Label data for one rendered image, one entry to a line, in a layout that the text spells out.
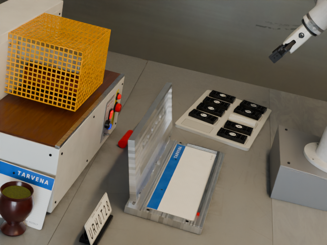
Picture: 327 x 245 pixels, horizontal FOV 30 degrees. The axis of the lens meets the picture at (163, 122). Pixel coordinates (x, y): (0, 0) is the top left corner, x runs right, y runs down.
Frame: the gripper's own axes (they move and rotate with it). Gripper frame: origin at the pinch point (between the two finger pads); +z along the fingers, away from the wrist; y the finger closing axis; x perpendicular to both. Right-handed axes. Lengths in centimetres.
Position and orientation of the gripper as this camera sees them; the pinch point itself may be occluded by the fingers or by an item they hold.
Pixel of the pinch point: (276, 54)
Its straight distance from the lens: 223.3
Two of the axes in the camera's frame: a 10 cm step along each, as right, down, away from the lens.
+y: 3.4, -3.5, 8.7
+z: -6.6, 5.7, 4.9
